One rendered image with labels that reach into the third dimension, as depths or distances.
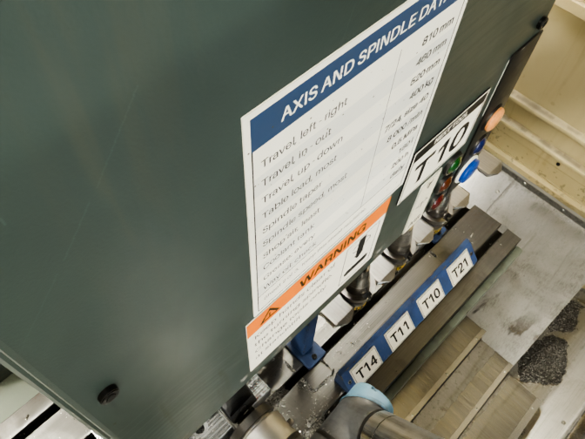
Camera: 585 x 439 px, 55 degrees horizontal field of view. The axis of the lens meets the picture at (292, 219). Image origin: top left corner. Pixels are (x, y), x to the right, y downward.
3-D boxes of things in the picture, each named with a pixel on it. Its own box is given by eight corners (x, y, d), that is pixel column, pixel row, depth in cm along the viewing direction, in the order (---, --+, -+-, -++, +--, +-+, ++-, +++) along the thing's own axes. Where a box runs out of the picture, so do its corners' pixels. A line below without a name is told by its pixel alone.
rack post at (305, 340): (326, 354, 122) (341, 299, 96) (309, 370, 119) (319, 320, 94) (293, 322, 125) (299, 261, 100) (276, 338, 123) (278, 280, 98)
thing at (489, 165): (506, 165, 111) (507, 164, 110) (491, 181, 109) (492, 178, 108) (477, 145, 113) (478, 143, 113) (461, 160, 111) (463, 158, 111)
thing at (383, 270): (401, 271, 98) (402, 268, 97) (381, 290, 96) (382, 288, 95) (371, 246, 101) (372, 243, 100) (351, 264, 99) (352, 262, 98)
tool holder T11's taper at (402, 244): (400, 228, 101) (407, 208, 95) (415, 246, 99) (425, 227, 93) (380, 240, 99) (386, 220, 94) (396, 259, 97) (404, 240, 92)
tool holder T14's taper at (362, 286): (358, 266, 96) (364, 248, 91) (375, 286, 95) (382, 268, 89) (338, 280, 95) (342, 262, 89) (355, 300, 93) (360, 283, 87)
